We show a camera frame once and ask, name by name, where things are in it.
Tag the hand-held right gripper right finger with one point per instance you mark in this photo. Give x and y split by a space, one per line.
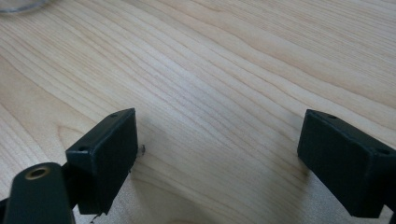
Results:
345 165

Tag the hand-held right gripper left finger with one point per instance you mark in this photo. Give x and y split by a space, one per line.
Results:
106 161

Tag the clear glass container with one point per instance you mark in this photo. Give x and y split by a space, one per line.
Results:
18 5

